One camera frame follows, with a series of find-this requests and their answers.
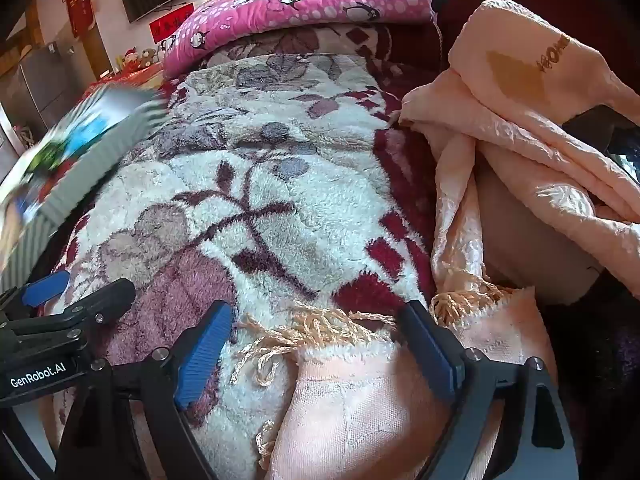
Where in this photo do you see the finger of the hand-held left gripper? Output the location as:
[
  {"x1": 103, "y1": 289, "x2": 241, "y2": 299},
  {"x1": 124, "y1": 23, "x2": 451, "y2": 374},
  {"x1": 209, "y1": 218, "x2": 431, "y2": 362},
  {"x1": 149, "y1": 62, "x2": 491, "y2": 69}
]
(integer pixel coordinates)
[
  {"x1": 0, "y1": 278, "x2": 137, "y2": 356},
  {"x1": 0, "y1": 270, "x2": 72, "y2": 318}
]

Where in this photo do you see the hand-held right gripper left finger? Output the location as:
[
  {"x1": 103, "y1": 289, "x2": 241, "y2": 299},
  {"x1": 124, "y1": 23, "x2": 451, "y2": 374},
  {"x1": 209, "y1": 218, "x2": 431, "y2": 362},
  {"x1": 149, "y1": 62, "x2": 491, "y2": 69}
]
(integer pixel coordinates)
[{"x1": 57, "y1": 300, "x2": 236, "y2": 480}]

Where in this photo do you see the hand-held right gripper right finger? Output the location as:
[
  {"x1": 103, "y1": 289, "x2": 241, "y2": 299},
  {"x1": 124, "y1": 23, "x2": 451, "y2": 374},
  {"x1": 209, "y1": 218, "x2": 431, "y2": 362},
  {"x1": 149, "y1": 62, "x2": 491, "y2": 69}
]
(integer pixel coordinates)
[{"x1": 397, "y1": 300, "x2": 581, "y2": 480}]

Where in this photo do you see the striped cardboard box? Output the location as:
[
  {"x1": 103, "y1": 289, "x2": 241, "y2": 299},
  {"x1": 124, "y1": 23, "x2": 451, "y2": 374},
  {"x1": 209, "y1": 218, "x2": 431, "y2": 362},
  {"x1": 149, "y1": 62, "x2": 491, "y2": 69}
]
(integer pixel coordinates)
[{"x1": 0, "y1": 82, "x2": 168, "y2": 281}]

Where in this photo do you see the floral plush blanket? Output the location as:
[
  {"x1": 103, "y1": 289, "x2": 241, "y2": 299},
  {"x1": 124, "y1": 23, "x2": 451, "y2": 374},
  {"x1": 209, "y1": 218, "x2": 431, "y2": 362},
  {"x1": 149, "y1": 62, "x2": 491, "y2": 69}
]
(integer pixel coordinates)
[{"x1": 40, "y1": 25, "x2": 451, "y2": 480}]

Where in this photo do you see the grey refrigerator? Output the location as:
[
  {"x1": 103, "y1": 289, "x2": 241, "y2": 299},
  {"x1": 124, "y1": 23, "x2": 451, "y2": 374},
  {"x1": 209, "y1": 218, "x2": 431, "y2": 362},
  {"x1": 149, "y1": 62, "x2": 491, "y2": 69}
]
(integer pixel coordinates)
[{"x1": 0, "y1": 42, "x2": 83, "y2": 161}]

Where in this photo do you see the red embroidered cloth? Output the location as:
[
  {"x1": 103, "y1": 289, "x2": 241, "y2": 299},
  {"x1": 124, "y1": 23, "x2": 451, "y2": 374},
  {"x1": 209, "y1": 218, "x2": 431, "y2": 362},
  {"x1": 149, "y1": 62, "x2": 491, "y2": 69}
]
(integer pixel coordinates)
[{"x1": 80, "y1": 67, "x2": 166, "y2": 103}]

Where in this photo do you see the peach towel blanket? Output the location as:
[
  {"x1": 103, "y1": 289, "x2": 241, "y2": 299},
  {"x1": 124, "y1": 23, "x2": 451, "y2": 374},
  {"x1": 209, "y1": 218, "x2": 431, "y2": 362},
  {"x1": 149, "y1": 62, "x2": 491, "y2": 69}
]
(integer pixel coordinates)
[{"x1": 270, "y1": 0, "x2": 640, "y2": 480}]

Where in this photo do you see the black device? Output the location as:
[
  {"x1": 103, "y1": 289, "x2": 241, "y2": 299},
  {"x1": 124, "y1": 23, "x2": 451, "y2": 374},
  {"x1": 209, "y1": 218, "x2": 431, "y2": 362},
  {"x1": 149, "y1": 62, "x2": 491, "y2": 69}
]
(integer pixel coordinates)
[{"x1": 562, "y1": 105, "x2": 640, "y2": 186}]

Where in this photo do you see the dark red cloth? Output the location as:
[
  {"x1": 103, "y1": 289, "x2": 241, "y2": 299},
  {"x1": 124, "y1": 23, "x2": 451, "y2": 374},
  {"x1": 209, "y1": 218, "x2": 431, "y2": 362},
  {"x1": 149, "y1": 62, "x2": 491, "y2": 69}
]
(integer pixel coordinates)
[{"x1": 387, "y1": 0, "x2": 640, "y2": 106}]

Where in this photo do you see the pink penguin print quilt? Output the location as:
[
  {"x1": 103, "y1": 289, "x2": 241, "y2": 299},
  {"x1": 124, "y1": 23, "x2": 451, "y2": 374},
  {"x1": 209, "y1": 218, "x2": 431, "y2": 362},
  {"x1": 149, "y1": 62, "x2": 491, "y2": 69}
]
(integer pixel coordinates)
[{"x1": 162, "y1": 0, "x2": 433, "y2": 78}]

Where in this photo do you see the red wall banner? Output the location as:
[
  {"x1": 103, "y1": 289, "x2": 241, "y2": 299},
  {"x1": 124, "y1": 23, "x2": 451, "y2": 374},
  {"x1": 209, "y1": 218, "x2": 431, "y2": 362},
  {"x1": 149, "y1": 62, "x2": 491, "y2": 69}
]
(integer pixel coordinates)
[{"x1": 150, "y1": 2, "x2": 195, "y2": 43}]

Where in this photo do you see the red wall hanging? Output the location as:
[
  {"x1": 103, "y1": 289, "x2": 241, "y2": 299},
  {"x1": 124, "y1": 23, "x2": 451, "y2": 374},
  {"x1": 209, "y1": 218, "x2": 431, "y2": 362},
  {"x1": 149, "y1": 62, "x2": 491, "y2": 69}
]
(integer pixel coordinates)
[{"x1": 62, "y1": 0, "x2": 96, "y2": 38}]

